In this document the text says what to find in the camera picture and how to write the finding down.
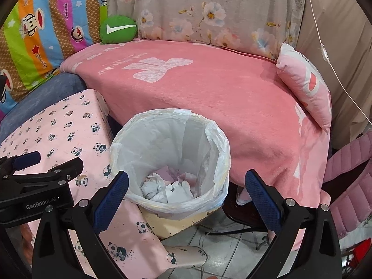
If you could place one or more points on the pink quilted jacket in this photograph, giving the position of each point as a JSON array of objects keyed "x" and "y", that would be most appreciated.
[{"x": 348, "y": 182}]

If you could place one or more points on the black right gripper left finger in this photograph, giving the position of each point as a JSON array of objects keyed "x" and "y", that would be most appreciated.
[{"x": 54, "y": 255}]

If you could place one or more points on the blue grey plush blanket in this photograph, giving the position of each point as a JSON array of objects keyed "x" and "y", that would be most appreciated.
[{"x": 52, "y": 91}]

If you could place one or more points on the beige curtain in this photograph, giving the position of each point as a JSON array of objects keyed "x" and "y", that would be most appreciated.
[{"x": 335, "y": 36}]

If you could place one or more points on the cream trash bin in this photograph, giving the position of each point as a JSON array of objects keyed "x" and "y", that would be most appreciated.
[{"x": 165, "y": 228}]

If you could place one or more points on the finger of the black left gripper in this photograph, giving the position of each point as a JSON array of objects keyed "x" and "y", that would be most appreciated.
[
  {"x": 34, "y": 181},
  {"x": 10, "y": 165}
]

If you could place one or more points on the small pink pillow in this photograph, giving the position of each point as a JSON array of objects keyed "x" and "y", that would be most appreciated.
[{"x": 306, "y": 83}]

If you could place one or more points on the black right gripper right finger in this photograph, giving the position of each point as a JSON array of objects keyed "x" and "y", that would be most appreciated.
[{"x": 319, "y": 253}]

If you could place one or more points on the colourful monkey cartoon quilt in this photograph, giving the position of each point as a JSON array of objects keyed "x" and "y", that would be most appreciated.
[{"x": 38, "y": 35}]

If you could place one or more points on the green round cushion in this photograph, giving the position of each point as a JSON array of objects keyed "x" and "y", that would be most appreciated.
[{"x": 118, "y": 29}]

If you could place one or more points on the white plastic trash bag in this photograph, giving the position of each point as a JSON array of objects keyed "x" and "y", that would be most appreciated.
[{"x": 181, "y": 140}]

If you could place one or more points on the floral grey bedsheet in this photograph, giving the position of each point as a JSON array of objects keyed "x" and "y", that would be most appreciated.
[{"x": 257, "y": 27}]

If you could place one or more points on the crumpled trash in bin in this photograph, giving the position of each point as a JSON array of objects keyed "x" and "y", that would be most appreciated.
[{"x": 169, "y": 185}]

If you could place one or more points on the pink towel blanket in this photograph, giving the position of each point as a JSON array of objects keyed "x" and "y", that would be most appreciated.
[{"x": 268, "y": 129}]

